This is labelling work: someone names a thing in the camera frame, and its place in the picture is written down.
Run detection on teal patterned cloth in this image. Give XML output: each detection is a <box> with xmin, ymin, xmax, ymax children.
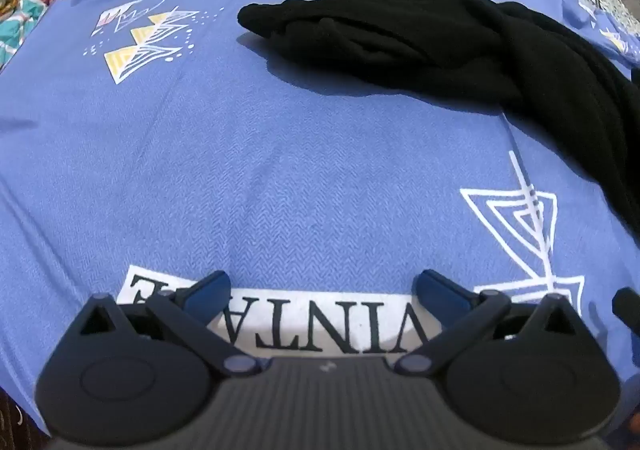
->
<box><xmin>0</xmin><ymin>0</ymin><xmax>48</xmax><ymax>70</ymax></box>

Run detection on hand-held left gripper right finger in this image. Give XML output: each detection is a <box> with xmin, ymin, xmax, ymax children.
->
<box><xmin>395</xmin><ymin>269</ymin><xmax>583</xmax><ymax>378</ymax></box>

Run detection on black pants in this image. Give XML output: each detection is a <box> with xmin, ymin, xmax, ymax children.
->
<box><xmin>237</xmin><ymin>0</ymin><xmax>640</xmax><ymax>241</ymax></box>

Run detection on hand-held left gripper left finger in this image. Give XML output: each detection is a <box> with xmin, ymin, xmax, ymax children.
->
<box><xmin>65</xmin><ymin>270</ymin><xmax>258</xmax><ymax>378</ymax></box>

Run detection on blue printed bedsheet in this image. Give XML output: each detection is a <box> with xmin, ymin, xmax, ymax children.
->
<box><xmin>0</xmin><ymin>0</ymin><xmax>640</xmax><ymax>436</ymax></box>

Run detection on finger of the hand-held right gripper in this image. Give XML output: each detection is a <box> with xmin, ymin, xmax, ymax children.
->
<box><xmin>612</xmin><ymin>287</ymin><xmax>640</xmax><ymax>331</ymax></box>

